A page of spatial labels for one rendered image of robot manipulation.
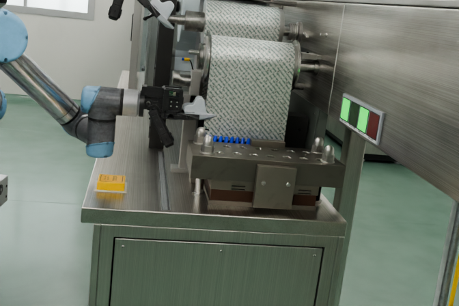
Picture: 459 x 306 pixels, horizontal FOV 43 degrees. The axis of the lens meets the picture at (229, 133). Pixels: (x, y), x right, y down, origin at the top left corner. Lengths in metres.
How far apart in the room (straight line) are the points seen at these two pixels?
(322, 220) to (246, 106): 0.39
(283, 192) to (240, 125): 0.26
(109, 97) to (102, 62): 5.64
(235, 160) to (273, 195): 0.13
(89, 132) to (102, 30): 5.60
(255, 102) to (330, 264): 0.48
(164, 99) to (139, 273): 0.46
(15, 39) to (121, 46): 5.78
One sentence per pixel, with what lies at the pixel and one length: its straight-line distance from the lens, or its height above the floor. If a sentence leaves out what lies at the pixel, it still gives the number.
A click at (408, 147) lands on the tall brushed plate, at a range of 1.15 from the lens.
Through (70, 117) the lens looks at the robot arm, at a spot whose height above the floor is 1.04.
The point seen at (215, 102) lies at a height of 1.13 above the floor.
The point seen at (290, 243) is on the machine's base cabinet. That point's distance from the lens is 1.51.
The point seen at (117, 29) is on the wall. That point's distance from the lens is 7.17.
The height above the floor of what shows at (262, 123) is 1.08.
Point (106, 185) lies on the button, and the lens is 1.54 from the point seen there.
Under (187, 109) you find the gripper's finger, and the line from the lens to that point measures 1.60.
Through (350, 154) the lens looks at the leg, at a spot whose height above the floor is 0.98.
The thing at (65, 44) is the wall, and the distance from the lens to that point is 7.24.
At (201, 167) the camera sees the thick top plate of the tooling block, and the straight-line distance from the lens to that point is 1.46.
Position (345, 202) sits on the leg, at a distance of 1.95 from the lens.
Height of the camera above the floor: 1.41
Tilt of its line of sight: 13 degrees down
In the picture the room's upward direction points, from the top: 7 degrees clockwise
